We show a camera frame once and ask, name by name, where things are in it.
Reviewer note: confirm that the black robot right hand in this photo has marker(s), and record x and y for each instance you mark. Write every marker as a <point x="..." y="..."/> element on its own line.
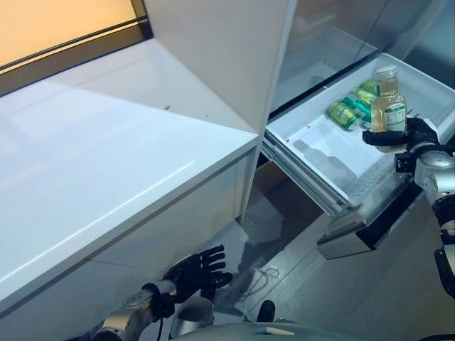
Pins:
<point x="421" y="133"/>

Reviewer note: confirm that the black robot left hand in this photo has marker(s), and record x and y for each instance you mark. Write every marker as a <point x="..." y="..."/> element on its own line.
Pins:
<point x="193" y="271"/>

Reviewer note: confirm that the yellow drink bottle white cap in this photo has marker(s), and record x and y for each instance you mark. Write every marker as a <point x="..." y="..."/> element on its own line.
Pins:
<point x="385" y="106"/>

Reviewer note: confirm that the white fridge drawer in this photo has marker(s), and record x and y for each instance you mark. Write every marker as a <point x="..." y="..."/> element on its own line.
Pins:
<point x="327" y="156"/>

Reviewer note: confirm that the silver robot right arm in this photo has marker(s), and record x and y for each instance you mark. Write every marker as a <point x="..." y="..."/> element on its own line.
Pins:
<point x="435" y="177"/>

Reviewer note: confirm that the stainless steel fridge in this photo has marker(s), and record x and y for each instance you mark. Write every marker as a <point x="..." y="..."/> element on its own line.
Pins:
<point x="320" y="35"/>

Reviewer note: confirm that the silver robot left leg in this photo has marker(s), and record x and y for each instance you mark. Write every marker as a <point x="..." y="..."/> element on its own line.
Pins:
<point x="192" y="318"/>

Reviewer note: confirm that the green drink can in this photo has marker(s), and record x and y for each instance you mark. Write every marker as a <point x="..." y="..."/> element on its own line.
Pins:
<point x="368" y="87"/>
<point x="341" y="115"/>
<point x="362" y="96"/>
<point x="357" y="106"/>

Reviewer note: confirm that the white counter cabinet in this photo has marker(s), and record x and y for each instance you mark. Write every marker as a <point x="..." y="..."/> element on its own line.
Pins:
<point x="106" y="160"/>

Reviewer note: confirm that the white tall side panel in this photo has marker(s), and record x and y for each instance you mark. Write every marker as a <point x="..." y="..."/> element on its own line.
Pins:
<point x="220" y="64"/>

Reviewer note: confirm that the black framed window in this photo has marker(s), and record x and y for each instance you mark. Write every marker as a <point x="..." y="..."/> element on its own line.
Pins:
<point x="71" y="39"/>

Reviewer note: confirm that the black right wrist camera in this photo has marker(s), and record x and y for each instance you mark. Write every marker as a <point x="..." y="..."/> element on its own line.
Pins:
<point x="404" y="162"/>

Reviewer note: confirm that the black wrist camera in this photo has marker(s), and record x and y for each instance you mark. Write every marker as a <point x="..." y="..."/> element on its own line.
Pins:
<point x="164" y="302"/>
<point x="404" y="162"/>

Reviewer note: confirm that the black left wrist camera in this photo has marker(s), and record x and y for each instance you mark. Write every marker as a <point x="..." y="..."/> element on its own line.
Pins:
<point x="164" y="302"/>

